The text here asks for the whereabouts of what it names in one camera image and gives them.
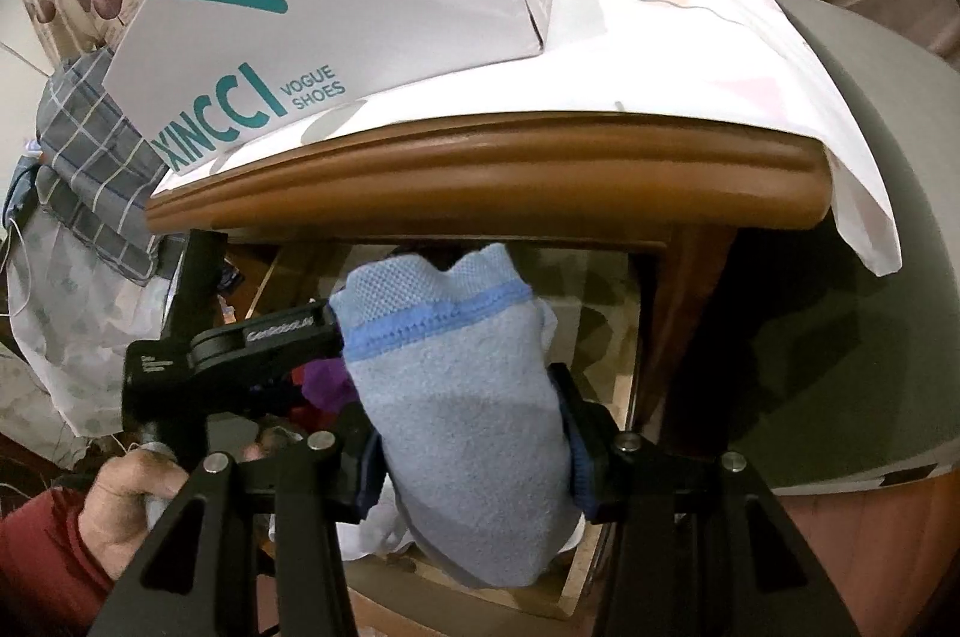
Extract white patterned cloth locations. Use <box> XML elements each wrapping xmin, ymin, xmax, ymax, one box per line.
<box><xmin>150</xmin><ymin>0</ymin><xmax>901</xmax><ymax>274</ymax></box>

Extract white dotted bed sheet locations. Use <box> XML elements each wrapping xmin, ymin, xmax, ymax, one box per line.
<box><xmin>7</xmin><ymin>209</ymin><xmax>181</xmax><ymax>439</ymax></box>

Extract light wood drawer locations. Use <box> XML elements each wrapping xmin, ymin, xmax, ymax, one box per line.
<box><xmin>225</xmin><ymin>239</ymin><xmax>665</xmax><ymax>619</ymax></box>

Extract pale white silky underwear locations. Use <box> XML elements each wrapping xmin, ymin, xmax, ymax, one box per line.
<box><xmin>337</xmin><ymin>479</ymin><xmax>586</xmax><ymax>563</ymax></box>

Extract grey plaid blanket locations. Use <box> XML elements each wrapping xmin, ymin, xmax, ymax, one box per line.
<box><xmin>34</xmin><ymin>47</ymin><xmax>188</xmax><ymax>285</ymax></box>

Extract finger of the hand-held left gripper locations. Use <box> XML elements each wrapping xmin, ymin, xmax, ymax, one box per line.
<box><xmin>189</xmin><ymin>299</ymin><xmax>346</xmax><ymax>384</ymax></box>

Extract purple cloth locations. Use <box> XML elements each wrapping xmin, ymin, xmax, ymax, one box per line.
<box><xmin>300</xmin><ymin>358</ymin><xmax>362</xmax><ymax>414</ymax></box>

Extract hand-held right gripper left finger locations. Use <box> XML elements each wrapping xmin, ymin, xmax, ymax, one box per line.
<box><xmin>90</xmin><ymin>412</ymin><xmax>388</xmax><ymax>637</ymax></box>

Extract light blue sock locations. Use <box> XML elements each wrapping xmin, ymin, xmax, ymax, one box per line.
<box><xmin>330</xmin><ymin>243</ymin><xmax>593</xmax><ymax>589</ymax></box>

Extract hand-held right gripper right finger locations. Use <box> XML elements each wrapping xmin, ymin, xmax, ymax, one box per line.
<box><xmin>551</xmin><ymin>365</ymin><xmax>863</xmax><ymax>637</ymax></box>

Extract grey green upholstered bed frame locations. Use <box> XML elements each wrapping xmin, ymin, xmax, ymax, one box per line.
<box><xmin>675</xmin><ymin>0</ymin><xmax>960</xmax><ymax>495</ymax></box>

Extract person's left forearm red sleeve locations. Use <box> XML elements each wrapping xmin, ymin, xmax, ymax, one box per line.
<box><xmin>0</xmin><ymin>485</ymin><xmax>121</xmax><ymax>637</ymax></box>

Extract person's left hand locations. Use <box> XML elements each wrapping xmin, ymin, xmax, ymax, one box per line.
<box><xmin>82</xmin><ymin>445</ymin><xmax>192</xmax><ymax>582</ymax></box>

